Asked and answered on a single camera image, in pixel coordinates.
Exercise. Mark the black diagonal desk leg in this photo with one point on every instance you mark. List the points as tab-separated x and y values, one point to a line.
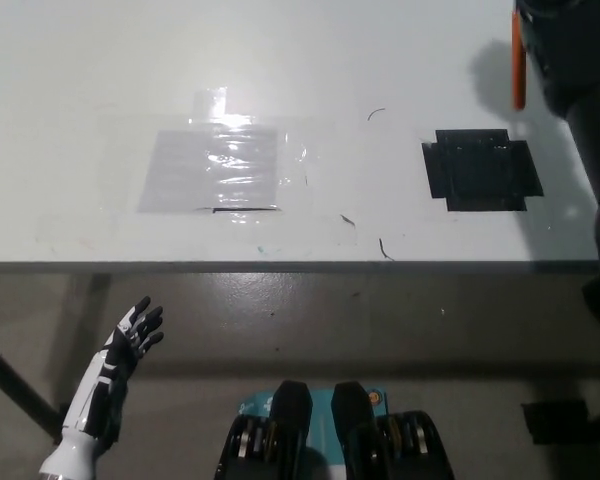
15	380

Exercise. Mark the clear plastic film cover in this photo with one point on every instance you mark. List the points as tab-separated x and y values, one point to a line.
310	165

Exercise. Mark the black and white right hand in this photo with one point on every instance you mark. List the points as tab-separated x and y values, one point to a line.
570	45

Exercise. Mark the black tape patch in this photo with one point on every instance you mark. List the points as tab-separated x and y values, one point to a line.
482	170

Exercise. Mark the clear plastic sheet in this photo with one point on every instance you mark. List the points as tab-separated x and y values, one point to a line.
185	175

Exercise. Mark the white and black left hand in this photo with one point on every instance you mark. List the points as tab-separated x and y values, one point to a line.
105	380

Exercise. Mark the orange microfibre extendable duster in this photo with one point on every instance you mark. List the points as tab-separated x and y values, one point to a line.
518	65

